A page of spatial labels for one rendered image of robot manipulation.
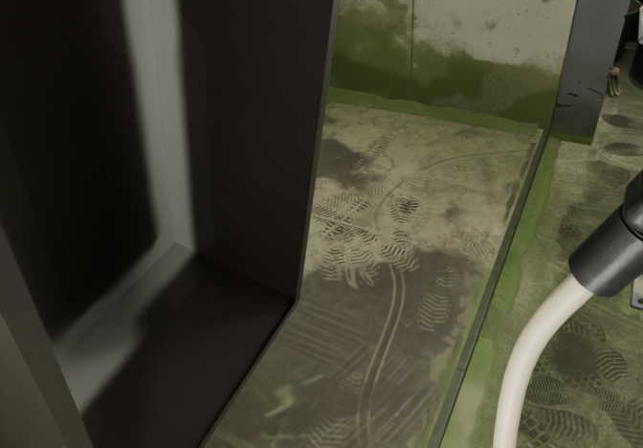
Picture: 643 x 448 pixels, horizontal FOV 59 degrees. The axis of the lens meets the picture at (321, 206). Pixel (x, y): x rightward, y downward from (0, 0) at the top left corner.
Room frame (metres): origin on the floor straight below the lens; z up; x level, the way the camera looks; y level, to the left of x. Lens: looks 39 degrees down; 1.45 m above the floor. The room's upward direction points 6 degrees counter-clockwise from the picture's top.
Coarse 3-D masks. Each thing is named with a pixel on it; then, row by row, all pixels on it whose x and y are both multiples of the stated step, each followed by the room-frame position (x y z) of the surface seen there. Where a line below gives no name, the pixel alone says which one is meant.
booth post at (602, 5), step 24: (600, 0) 2.04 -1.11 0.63; (624, 0) 2.00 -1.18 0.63; (576, 24) 2.07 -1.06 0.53; (600, 24) 2.03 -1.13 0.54; (576, 48) 2.06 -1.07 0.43; (600, 48) 2.02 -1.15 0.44; (576, 72) 2.05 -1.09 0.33; (600, 72) 2.01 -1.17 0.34; (576, 96) 2.04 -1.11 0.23; (600, 96) 1.99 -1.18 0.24; (552, 120) 2.08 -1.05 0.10; (576, 120) 2.03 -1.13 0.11
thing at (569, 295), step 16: (560, 288) 0.20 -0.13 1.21; (576, 288) 0.20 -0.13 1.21; (544, 304) 0.21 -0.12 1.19; (560, 304) 0.20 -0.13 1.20; (576, 304) 0.20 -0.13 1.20; (528, 320) 0.21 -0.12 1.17; (544, 320) 0.20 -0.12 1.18; (560, 320) 0.20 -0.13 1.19; (528, 336) 0.20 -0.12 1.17; (544, 336) 0.20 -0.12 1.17; (512, 352) 0.21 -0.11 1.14; (528, 352) 0.20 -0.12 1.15; (512, 368) 0.20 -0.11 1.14; (528, 368) 0.20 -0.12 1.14; (512, 384) 0.20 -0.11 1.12; (512, 400) 0.20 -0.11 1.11; (512, 416) 0.19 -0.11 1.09; (496, 432) 0.20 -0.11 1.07; (512, 432) 0.19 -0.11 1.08
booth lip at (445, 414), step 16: (544, 144) 1.99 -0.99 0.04; (528, 176) 1.77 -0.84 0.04; (528, 192) 1.70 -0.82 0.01; (512, 224) 1.50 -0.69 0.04; (496, 272) 1.28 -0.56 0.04; (480, 304) 1.15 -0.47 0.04; (480, 320) 1.09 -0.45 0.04; (464, 352) 0.98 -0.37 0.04; (464, 368) 0.93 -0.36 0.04; (448, 400) 0.83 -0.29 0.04; (448, 416) 0.78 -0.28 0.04; (432, 432) 0.74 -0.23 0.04
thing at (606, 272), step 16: (640, 176) 0.20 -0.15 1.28; (640, 192) 0.19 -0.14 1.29; (624, 208) 0.19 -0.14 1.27; (640, 208) 0.18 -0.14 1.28; (608, 224) 0.20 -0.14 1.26; (624, 224) 0.19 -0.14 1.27; (640, 224) 0.18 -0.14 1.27; (592, 240) 0.20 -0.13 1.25; (608, 240) 0.19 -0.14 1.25; (624, 240) 0.19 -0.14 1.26; (640, 240) 0.18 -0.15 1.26; (576, 256) 0.20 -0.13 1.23; (592, 256) 0.19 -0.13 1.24; (608, 256) 0.19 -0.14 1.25; (624, 256) 0.18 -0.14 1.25; (640, 256) 0.18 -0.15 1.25; (576, 272) 0.20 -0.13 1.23; (592, 272) 0.19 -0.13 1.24; (608, 272) 0.18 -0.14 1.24; (624, 272) 0.18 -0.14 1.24; (640, 272) 0.18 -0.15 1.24; (592, 288) 0.19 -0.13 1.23; (608, 288) 0.18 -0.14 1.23
